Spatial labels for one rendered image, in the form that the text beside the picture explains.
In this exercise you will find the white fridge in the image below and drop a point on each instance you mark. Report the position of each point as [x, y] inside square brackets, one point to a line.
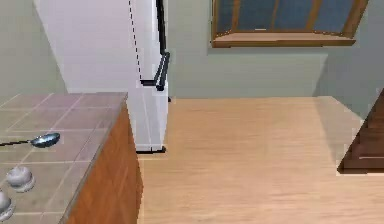
[100, 50]

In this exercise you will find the tiled top wooden counter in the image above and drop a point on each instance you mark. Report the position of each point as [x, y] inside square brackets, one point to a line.
[83, 140]

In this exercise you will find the wooden framed window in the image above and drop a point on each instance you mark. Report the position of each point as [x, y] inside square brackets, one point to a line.
[283, 20]

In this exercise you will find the blue metal ladle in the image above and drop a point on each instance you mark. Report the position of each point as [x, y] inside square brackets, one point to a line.
[45, 139]

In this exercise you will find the dark brown wooden cabinet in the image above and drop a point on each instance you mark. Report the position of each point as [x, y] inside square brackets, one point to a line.
[365, 143]

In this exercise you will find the grey round shaker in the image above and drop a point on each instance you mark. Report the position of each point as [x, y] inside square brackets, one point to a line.
[4, 205]
[20, 178]

